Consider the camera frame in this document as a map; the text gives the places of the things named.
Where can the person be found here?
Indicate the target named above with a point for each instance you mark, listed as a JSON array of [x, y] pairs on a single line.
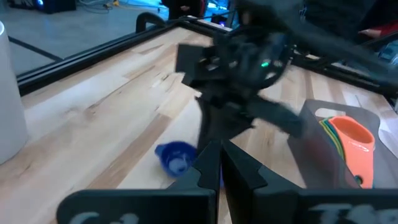
[[373, 18], [183, 7]]

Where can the teal measuring cup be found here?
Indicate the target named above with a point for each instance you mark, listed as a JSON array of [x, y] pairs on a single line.
[[331, 130]]

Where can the green measuring cup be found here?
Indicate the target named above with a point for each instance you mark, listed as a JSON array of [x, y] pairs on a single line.
[[328, 130]]

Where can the orange measuring cup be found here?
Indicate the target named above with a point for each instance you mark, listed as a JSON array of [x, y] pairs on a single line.
[[357, 149]]

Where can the white plant pot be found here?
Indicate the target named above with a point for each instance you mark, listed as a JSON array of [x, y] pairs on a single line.
[[11, 102]]

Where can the black aluminium table frame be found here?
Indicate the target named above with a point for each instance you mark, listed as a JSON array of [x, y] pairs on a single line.
[[93, 57]]

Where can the black computer case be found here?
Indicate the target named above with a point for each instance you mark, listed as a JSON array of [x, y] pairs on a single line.
[[53, 4]]

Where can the small dark blue measuring cup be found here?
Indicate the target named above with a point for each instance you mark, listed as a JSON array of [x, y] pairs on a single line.
[[174, 158]]

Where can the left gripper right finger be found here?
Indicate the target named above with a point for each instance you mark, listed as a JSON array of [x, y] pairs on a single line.
[[311, 207]]

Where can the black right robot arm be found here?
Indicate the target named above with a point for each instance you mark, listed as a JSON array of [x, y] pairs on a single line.
[[326, 40]]

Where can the yellow measuring cup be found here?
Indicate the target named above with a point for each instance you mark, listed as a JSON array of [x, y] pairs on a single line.
[[325, 130]]

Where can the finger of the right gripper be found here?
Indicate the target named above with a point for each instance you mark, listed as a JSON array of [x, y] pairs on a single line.
[[280, 118], [220, 124]]

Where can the grey translucent plastic basket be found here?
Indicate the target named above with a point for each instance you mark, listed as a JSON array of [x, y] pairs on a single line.
[[314, 155]]

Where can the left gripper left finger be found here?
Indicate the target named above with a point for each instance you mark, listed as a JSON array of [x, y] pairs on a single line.
[[140, 207]]

